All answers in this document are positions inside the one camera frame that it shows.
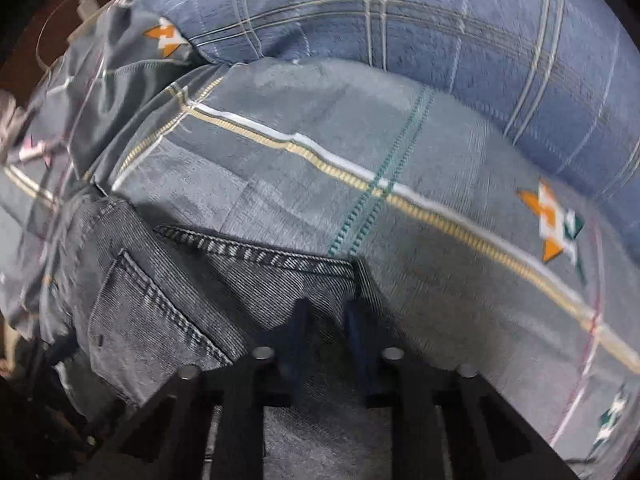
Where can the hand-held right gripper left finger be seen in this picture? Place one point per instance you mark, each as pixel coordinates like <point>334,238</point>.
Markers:
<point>296,332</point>

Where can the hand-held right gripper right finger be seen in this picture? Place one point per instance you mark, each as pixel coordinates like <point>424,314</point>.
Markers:
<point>357,340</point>

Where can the grey denim pants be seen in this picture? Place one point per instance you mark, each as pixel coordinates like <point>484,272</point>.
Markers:
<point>175,310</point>

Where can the grey striped star-print quilt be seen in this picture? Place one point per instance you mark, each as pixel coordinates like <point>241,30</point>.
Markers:
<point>350,160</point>

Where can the blue plaid pillow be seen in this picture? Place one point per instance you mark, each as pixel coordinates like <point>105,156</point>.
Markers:
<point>400,20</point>

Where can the brown wooden furniture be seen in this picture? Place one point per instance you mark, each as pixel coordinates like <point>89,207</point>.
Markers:
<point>55,35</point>

